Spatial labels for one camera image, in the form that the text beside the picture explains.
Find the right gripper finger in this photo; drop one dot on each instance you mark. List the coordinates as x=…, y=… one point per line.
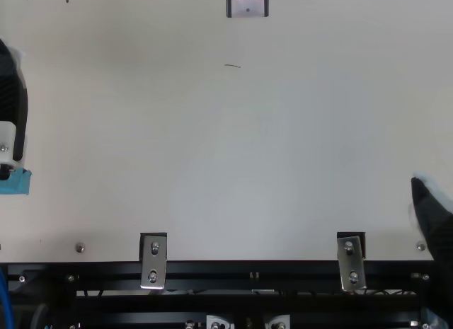
x=435, y=223

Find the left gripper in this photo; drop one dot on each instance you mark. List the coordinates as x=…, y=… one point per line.
x=16, y=184

